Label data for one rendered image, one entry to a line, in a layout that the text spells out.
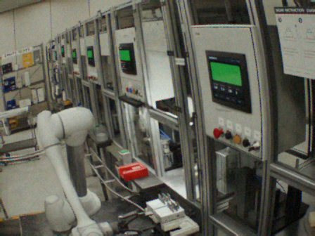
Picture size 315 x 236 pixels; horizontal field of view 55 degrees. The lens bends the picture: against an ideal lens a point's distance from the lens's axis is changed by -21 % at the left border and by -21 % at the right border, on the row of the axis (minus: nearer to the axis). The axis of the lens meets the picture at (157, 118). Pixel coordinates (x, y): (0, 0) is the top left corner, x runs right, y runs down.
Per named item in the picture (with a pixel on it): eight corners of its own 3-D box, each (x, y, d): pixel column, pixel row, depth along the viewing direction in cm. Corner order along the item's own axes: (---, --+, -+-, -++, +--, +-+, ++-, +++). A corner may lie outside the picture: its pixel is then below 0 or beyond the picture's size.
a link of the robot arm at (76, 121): (65, 210, 211) (92, 201, 223) (77, 225, 201) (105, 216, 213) (51, 107, 171) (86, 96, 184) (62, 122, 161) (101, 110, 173)
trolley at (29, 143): (3, 166, 533) (-9, 116, 510) (5, 157, 583) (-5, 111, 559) (40, 159, 554) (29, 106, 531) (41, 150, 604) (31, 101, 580)
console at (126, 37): (118, 95, 249) (110, 31, 238) (157, 86, 259) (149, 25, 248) (140, 104, 211) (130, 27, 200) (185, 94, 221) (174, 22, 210)
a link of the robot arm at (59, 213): (47, 224, 201) (36, 196, 195) (69, 217, 211) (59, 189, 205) (55, 234, 188) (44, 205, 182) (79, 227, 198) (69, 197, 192)
